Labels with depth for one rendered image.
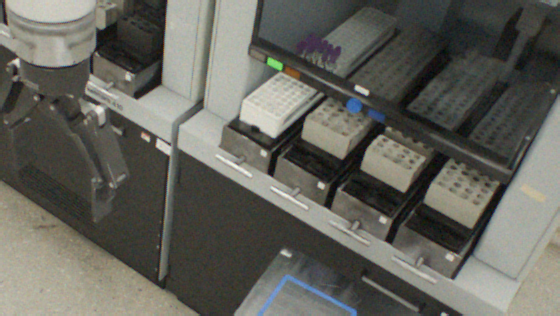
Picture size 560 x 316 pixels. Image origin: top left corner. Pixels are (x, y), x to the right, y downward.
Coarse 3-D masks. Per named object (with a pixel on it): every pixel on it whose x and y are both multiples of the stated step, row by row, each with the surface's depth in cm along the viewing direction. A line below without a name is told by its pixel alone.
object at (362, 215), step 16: (432, 176) 169; (336, 192) 158; (352, 192) 156; (368, 192) 156; (416, 192) 161; (336, 208) 160; (352, 208) 157; (368, 208) 155; (384, 208) 153; (400, 208) 155; (336, 224) 157; (352, 224) 160; (368, 224) 157; (384, 224) 154; (368, 240) 155
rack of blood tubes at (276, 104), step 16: (272, 80) 173; (288, 80) 175; (256, 96) 168; (272, 96) 168; (288, 96) 170; (304, 96) 170; (320, 96) 178; (256, 112) 165; (272, 112) 165; (288, 112) 165; (304, 112) 174; (272, 128) 164
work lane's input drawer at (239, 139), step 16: (240, 112) 172; (224, 128) 168; (240, 128) 166; (256, 128) 166; (288, 128) 168; (224, 144) 171; (240, 144) 168; (256, 144) 165; (272, 144) 164; (224, 160) 167; (240, 160) 168; (256, 160) 167; (272, 160) 166
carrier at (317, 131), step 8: (312, 120) 161; (320, 120) 161; (304, 128) 164; (312, 128) 162; (320, 128) 161; (328, 128) 160; (336, 128) 161; (304, 136) 165; (312, 136) 163; (320, 136) 162; (328, 136) 161; (336, 136) 159; (344, 136) 158; (352, 136) 159; (320, 144) 163; (328, 144) 162; (336, 144) 161; (344, 144) 159; (336, 152) 162; (344, 152) 160
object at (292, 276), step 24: (288, 264) 138; (312, 264) 139; (264, 288) 133; (288, 288) 134; (312, 288) 135; (336, 288) 135; (360, 288) 136; (240, 312) 129; (264, 312) 129; (288, 312) 130; (312, 312) 131; (336, 312) 131; (360, 312) 132; (384, 312) 133; (408, 312) 133
